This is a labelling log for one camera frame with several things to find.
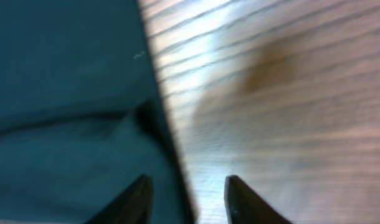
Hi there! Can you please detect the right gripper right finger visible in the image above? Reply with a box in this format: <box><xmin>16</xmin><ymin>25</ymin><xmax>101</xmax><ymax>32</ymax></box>
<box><xmin>224</xmin><ymin>175</ymin><xmax>292</xmax><ymax>224</ymax></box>

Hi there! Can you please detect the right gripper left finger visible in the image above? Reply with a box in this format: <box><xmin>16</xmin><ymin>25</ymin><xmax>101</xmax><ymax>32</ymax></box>
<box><xmin>85</xmin><ymin>175</ymin><xmax>154</xmax><ymax>224</ymax></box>

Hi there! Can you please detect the black t-shirt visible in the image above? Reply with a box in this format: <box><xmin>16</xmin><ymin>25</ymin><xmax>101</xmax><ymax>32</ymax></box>
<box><xmin>0</xmin><ymin>0</ymin><xmax>195</xmax><ymax>223</ymax></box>

